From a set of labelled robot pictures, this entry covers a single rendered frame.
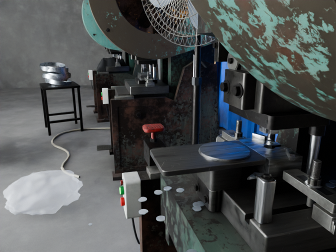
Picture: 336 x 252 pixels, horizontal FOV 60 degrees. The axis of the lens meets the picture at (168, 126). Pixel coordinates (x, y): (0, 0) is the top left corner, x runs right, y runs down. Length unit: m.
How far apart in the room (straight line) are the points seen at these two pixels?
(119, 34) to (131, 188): 1.22
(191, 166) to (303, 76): 0.41
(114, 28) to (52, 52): 5.37
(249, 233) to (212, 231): 0.09
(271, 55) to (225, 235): 0.47
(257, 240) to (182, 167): 0.20
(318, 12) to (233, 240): 0.53
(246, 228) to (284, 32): 0.47
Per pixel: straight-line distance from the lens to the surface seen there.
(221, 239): 0.66
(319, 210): 0.65
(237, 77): 0.67
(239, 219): 0.66
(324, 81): 0.26
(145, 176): 0.95
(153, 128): 0.97
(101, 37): 3.65
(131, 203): 0.95
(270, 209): 0.60
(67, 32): 7.21
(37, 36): 7.27
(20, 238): 1.89
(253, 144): 0.80
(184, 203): 0.77
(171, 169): 0.62
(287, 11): 0.22
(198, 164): 0.65
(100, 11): 1.94
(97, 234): 1.78
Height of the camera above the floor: 1.04
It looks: 16 degrees down
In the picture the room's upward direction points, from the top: straight up
